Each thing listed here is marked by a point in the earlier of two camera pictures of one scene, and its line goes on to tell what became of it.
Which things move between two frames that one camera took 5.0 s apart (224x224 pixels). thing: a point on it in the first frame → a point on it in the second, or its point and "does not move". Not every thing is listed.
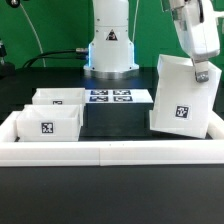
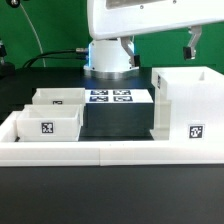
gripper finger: (201, 70) → (129, 49)
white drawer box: (49, 123) does not move
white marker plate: (118, 96) does not move
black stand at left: (7, 70) does not move
